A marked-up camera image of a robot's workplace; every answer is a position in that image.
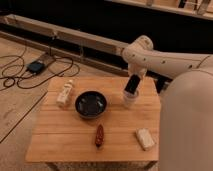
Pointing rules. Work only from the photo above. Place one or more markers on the wooden table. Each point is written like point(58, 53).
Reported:
point(61, 135)

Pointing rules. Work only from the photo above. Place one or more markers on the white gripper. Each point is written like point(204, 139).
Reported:
point(134, 69)

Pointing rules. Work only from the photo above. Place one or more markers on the white plastic bottle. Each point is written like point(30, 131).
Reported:
point(64, 95)

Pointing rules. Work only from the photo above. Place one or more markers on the white sponge block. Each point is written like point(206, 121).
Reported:
point(145, 139)

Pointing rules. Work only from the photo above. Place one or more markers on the white ceramic cup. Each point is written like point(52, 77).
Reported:
point(129, 98)

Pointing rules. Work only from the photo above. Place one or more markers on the black power adapter box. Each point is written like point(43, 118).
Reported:
point(35, 67)

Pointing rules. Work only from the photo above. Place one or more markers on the dark ceramic bowl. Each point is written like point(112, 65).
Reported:
point(90, 104)

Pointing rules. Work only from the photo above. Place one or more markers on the brown red oblong object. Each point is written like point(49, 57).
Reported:
point(99, 136)

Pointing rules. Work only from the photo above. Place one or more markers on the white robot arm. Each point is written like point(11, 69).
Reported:
point(186, 117)

